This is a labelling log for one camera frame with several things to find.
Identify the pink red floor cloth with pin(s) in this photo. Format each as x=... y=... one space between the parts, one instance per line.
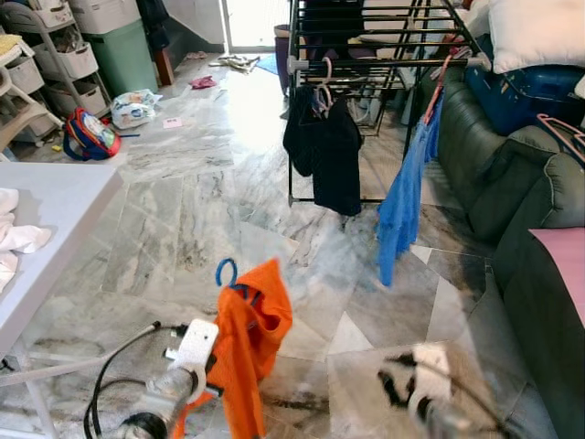
x=203 y=82

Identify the black metal drying rack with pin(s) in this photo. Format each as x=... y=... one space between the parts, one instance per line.
x=393 y=37

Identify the dark green sofa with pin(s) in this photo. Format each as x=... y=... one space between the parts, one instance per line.
x=521 y=183

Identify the pink plastic hanger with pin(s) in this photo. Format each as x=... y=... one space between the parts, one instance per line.
x=559 y=130
x=431 y=96
x=324 y=91

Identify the orange shirt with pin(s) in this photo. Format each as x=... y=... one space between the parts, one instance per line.
x=247 y=347

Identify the green plastic bin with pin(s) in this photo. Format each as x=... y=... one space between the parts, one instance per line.
x=126 y=59

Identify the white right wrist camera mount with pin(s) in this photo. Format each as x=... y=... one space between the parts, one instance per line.
x=431 y=370

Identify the grey plastic folding table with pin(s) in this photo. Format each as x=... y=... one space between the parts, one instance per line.
x=55 y=238

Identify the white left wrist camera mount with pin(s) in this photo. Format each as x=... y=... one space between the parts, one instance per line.
x=196 y=347

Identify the small pink paper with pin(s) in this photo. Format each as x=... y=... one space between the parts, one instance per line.
x=173 y=123

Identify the white lidded storage box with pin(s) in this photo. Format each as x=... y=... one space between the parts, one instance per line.
x=105 y=14

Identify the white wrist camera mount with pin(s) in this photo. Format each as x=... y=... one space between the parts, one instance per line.
x=196 y=347
x=431 y=370

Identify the blue floor mat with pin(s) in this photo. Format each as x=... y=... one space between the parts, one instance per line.
x=267 y=64

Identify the pale plastic high chair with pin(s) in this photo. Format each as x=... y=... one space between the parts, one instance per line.
x=18 y=101

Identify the black hanging garment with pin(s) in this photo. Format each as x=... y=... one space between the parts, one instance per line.
x=329 y=146

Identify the blue t-shirt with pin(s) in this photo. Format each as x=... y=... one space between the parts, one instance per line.
x=402 y=210

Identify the white storage drawer unit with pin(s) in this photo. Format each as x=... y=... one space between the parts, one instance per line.
x=69 y=64

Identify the white printed plastic bag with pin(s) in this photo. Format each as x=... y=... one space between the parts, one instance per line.
x=135 y=110

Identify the red and blue backpack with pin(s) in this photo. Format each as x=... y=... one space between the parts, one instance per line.
x=91 y=135

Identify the beige floor rag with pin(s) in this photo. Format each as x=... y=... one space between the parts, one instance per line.
x=236 y=62

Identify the blue plastic hanger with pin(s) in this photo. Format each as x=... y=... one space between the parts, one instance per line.
x=222 y=265

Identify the white shirt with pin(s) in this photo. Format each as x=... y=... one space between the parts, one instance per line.
x=18 y=240

